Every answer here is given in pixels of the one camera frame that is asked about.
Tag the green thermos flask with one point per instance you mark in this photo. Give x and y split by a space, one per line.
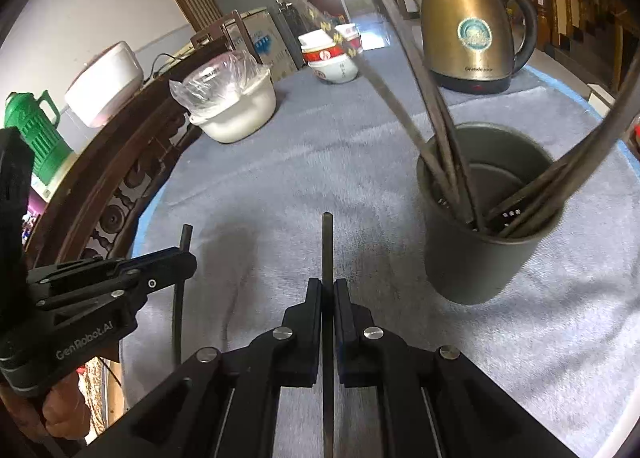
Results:
42 137

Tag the bronze electric kettle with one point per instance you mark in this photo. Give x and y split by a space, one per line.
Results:
465 12

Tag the grey tablecloth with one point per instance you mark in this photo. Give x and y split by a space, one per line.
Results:
300 172

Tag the clear plastic bag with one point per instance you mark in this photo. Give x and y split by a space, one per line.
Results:
215 82

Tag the carved wooden chair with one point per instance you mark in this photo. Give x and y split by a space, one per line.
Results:
212 30

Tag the white rice cooker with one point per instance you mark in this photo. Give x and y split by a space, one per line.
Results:
102 82

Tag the wooden stair railing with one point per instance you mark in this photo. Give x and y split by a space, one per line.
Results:
565 2

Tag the white plastic basin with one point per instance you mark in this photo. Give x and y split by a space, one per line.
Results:
235 117

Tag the light blue table cover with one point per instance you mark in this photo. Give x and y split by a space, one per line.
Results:
145 225

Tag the dark wooden chopstick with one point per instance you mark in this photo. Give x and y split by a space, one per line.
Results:
176 328
327 248

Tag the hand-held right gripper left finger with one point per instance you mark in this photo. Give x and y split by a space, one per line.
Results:
315 298

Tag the white stool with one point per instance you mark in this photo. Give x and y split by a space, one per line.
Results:
600 97

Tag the grey metal cup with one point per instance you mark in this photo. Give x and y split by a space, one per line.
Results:
465 263

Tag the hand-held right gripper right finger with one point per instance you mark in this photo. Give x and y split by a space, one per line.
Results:
345 298

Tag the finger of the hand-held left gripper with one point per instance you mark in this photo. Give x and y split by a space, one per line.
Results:
170 265
100 298

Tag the white printed appliance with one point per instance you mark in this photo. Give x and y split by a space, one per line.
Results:
260 45

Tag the white bowl with red band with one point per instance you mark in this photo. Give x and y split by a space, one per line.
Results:
315 40
332 68

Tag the person's left hand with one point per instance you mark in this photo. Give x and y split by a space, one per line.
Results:
67 408

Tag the bundle of dark chopsticks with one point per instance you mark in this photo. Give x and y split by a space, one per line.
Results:
450 162

